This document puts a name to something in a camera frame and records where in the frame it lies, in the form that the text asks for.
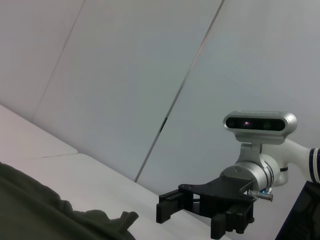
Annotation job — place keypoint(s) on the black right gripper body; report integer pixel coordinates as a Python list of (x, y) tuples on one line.
[(220, 192)]

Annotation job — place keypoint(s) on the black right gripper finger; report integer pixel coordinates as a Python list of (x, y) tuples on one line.
[(225, 222), (170, 207)]

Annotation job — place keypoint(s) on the dark green shirt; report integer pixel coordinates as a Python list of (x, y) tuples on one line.
[(30, 212)]

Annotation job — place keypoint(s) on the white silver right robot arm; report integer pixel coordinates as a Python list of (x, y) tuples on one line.
[(260, 175)]

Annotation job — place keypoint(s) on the dark blue panel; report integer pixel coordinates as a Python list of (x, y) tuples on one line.
[(305, 217)]

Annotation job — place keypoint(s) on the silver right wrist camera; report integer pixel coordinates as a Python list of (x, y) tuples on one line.
[(260, 123)]

